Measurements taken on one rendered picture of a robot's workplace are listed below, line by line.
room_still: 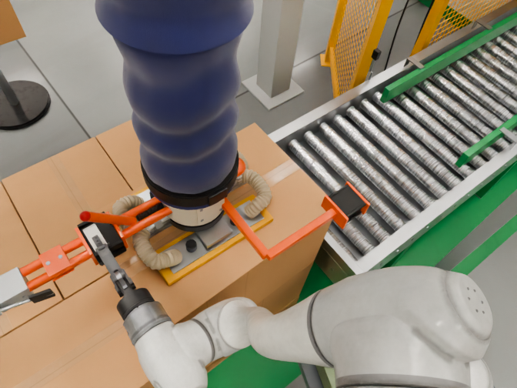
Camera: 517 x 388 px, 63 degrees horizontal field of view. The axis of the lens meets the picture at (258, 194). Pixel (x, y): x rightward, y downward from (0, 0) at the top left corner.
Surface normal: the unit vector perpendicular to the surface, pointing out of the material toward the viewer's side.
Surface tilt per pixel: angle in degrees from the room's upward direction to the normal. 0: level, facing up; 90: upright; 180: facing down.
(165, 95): 80
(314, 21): 0
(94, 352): 0
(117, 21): 65
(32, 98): 0
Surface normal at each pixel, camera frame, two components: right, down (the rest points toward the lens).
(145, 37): -0.22, 0.53
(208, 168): 0.40, 0.65
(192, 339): 0.47, -0.68
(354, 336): -0.77, -0.51
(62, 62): 0.06, -0.53
